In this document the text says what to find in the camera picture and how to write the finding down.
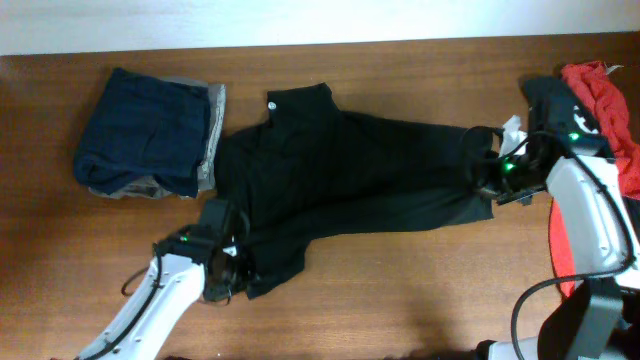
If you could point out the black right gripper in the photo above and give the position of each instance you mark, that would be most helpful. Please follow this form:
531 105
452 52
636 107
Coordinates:
483 182

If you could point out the black t-shirt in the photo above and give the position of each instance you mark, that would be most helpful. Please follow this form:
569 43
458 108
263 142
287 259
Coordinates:
312 170

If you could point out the red garment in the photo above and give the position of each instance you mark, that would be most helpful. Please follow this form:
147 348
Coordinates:
590 82

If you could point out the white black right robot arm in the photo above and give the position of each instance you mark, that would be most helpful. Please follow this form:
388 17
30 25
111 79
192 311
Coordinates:
564 153

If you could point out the folded navy blue garment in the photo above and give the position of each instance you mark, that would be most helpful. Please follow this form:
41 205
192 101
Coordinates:
144 127

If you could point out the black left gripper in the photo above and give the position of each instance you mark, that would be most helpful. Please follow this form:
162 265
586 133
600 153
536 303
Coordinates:
244 252

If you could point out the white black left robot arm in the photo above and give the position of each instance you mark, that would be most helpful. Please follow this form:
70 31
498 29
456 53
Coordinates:
195 263

